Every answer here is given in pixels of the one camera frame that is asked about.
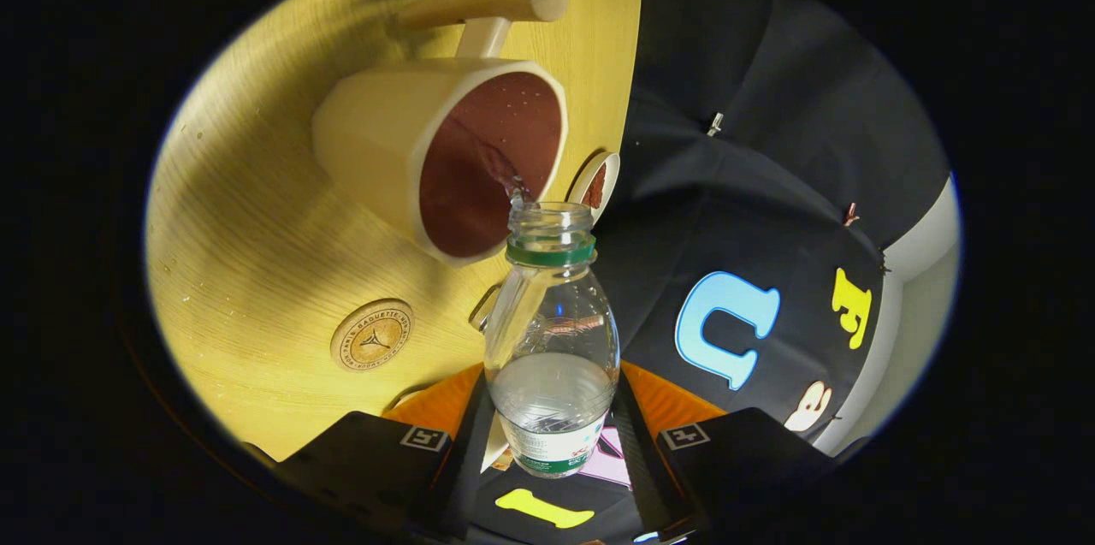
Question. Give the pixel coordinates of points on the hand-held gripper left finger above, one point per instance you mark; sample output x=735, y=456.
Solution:
x=469, y=485

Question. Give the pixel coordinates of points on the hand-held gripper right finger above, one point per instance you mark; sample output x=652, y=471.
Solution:
x=637, y=468

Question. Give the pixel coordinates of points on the clear plastic juice bottle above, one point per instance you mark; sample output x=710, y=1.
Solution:
x=552, y=331

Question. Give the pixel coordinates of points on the round wooden coaster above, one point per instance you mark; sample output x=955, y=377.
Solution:
x=372, y=335

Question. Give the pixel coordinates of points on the red-brown sausage piece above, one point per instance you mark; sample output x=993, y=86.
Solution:
x=597, y=186

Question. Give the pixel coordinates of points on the small white plate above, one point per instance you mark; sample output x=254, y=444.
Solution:
x=583, y=181

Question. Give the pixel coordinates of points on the wooden table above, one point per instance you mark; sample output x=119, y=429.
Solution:
x=239, y=254

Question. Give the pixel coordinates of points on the pink clip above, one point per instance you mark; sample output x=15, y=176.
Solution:
x=850, y=215

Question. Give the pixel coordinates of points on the silver metal clip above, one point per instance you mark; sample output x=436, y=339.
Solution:
x=715, y=124

